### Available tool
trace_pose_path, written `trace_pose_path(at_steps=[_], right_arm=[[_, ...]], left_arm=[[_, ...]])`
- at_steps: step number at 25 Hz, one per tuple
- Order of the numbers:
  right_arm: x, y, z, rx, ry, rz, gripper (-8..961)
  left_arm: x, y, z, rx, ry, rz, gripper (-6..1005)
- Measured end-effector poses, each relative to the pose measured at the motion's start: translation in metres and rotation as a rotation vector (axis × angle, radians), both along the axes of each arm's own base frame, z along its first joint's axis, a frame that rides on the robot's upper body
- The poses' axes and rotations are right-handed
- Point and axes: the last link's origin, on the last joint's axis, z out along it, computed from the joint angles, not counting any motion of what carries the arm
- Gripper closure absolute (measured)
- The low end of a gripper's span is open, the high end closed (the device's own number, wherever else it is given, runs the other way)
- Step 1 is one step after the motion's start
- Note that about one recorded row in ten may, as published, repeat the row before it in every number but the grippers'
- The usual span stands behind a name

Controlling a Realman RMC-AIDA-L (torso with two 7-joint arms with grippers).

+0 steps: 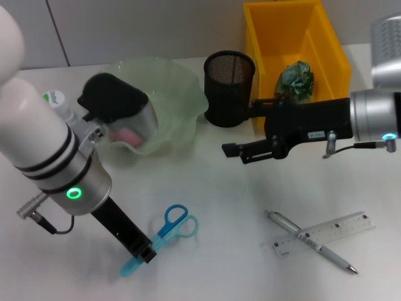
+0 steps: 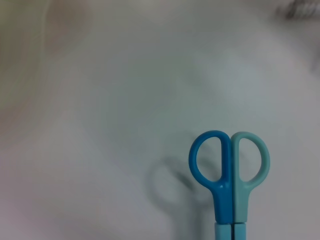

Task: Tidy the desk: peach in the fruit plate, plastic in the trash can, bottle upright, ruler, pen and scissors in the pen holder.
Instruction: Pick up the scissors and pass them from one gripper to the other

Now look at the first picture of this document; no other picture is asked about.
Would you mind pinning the clear plastic water bottle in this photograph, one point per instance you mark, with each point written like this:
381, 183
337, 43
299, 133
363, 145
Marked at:
54, 98

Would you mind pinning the green glass fruit plate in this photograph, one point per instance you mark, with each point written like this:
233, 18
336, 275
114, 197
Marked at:
178, 94

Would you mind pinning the black mesh pen holder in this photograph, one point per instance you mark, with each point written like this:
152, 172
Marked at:
228, 91

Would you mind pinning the blue scissors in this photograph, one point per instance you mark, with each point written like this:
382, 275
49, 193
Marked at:
164, 232

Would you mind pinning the pink peach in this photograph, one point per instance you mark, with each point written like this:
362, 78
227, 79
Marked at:
125, 135

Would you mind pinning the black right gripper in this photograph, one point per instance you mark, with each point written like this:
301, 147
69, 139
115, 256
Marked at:
310, 122

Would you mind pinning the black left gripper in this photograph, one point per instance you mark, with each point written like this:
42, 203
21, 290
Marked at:
119, 224

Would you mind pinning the green plastic wrap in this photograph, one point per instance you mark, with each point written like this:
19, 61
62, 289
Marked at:
294, 83

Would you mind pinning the yellow plastic bin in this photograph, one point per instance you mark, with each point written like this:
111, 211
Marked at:
269, 40

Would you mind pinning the clear plastic ruler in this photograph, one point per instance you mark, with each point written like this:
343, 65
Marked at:
341, 230

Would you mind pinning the white grey ballpoint pen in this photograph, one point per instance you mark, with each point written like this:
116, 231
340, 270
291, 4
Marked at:
326, 251

